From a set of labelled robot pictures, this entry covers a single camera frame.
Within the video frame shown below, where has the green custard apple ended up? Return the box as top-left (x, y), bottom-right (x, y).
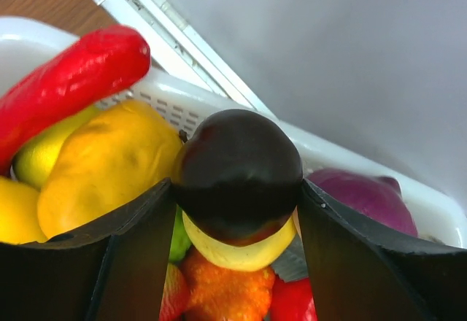
top-left (169, 206), bottom-right (192, 263)

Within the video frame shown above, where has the red apple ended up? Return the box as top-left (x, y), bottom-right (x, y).
top-left (269, 276), bottom-right (318, 321)

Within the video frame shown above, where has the orange mango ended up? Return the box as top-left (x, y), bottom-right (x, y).
top-left (37, 100), bottom-right (182, 238)

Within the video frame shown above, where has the yellow lemon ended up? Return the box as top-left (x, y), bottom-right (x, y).
top-left (0, 177), bottom-right (47, 244)

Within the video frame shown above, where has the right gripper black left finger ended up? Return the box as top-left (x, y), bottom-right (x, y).
top-left (1, 180), bottom-right (176, 320)

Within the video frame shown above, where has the dark purple plum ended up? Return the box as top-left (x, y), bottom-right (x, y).
top-left (171, 109), bottom-right (304, 247)

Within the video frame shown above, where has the aluminium frame rail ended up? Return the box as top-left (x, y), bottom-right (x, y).
top-left (92, 0), bottom-right (273, 115)

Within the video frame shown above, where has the red onion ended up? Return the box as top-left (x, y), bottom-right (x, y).
top-left (307, 168), bottom-right (418, 237)

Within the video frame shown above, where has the pale yellow fruit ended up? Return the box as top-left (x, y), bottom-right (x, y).
top-left (182, 212), bottom-right (297, 272)

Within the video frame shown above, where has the red chili pepper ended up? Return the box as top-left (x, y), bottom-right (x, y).
top-left (1, 25), bottom-right (151, 174)

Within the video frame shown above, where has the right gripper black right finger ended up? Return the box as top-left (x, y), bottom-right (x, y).
top-left (298, 180), bottom-right (466, 320)

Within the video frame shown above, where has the lychee bunch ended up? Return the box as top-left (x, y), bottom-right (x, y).
top-left (158, 263), bottom-right (190, 321)

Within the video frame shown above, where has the orange fruit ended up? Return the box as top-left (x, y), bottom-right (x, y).
top-left (181, 248), bottom-right (276, 321)

